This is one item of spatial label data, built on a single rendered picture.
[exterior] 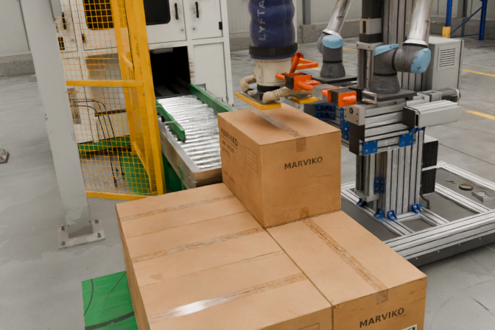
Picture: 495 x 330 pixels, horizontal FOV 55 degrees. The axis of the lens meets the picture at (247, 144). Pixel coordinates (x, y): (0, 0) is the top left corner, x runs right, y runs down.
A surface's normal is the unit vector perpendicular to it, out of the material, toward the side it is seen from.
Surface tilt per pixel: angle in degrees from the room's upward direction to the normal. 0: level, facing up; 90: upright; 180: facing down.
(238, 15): 90
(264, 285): 0
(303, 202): 90
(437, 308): 0
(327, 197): 90
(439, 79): 90
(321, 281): 0
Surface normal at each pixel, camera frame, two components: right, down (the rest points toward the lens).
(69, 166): 0.36, 0.28
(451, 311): -0.06, -0.94
